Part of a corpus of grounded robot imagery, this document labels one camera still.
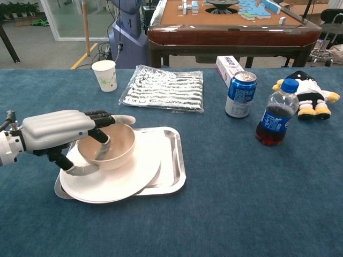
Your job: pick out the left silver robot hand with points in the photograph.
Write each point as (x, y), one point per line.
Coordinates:
(53, 128)

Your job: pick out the beige bowl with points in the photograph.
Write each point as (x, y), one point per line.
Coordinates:
(120, 150)

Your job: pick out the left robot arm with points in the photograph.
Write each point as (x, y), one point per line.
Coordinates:
(8, 147)

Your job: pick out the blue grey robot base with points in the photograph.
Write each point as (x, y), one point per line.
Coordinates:
(128, 40)

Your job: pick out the silver metal tray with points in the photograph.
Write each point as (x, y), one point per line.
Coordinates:
(179, 171)

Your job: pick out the white paper cup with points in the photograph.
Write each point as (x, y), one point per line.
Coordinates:
(107, 77)

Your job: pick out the white round plate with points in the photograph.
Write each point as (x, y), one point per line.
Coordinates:
(120, 184)

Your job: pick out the black desk leg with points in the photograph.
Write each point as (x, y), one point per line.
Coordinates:
(9, 45)

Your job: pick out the wooden pole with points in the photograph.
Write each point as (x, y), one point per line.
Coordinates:
(85, 32)

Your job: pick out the green object on floor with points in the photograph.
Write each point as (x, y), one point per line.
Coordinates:
(40, 22)

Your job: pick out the striped cloth in plastic bag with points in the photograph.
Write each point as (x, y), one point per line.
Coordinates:
(166, 91)

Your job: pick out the row of potted plants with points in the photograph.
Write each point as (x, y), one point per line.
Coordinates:
(16, 9)

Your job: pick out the white blue mahjong tile stack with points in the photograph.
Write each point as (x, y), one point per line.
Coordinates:
(189, 6)

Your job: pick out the white toothpaste box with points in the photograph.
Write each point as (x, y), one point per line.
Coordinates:
(225, 67)

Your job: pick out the blue soda can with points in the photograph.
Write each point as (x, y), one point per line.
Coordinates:
(239, 96)

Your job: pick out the brown mahjong table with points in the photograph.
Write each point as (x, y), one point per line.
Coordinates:
(227, 34)

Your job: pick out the blue table cloth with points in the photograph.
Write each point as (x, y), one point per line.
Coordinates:
(241, 200)

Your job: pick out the cola bottle blue cap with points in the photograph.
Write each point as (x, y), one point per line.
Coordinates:
(276, 120)

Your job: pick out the blue mahjong tile cluster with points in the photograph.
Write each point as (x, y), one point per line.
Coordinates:
(254, 10)

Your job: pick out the single blue white mahjong tile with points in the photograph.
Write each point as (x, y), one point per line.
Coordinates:
(282, 20)

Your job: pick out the black white plush penguin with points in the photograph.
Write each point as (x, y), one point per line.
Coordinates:
(311, 91)

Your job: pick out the black tripod stand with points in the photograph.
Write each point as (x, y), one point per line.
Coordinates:
(308, 8)

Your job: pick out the chrome black swivel chair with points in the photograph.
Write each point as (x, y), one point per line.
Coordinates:
(331, 16)

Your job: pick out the glass partition white frame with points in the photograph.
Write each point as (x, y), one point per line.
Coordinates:
(69, 21)

